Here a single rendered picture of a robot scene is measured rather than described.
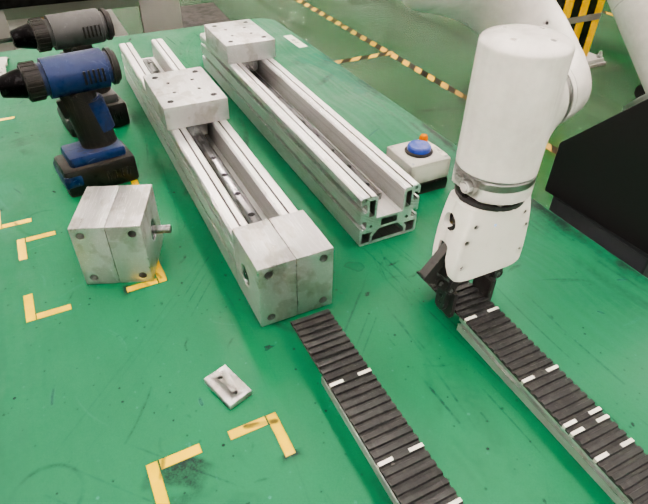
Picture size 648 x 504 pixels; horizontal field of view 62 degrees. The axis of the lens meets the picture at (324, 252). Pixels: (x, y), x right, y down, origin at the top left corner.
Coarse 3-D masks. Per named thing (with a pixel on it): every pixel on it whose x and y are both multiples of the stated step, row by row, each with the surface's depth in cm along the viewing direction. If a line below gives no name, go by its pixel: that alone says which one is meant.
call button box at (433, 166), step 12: (396, 144) 94; (432, 144) 94; (396, 156) 91; (408, 156) 91; (420, 156) 90; (432, 156) 91; (444, 156) 91; (408, 168) 89; (420, 168) 89; (432, 168) 90; (444, 168) 92; (420, 180) 91; (432, 180) 92; (444, 180) 93; (420, 192) 92
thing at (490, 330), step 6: (504, 318) 65; (486, 324) 65; (492, 324) 65; (498, 324) 65; (504, 324) 65; (510, 324) 65; (474, 330) 64; (480, 330) 64; (486, 330) 64; (492, 330) 64; (498, 330) 64; (504, 330) 64; (480, 336) 63; (486, 336) 63; (492, 336) 63
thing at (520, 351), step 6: (522, 342) 63; (528, 342) 62; (510, 348) 62; (516, 348) 62; (522, 348) 62; (528, 348) 62; (534, 348) 62; (498, 354) 61; (504, 354) 61; (510, 354) 61; (516, 354) 61; (522, 354) 61; (528, 354) 61; (504, 360) 60; (510, 360) 60; (516, 360) 61
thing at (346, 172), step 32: (224, 64) 119; (256, 96) 105; (288, 96) 110; (288, 128) 94; (320, 128) 100; (352, 128) 93; (288, 160) 99; (320, 160) 85; (352, 160) 92; (384, 160) 85; (320, 192) 89; (352, 192) 78; (384, 192) 85; (352, 224) 81; (384, 224) 81
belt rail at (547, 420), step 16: (464, 336) 67; (480, 352) 65; (496, 368) 63; (512, 384) 61; (528, 400) 59; (544, 416) 57; (560, 432) 56; (576, 448) 55; (592, 464) 54; (608, 480) 52; (624, 496) 50
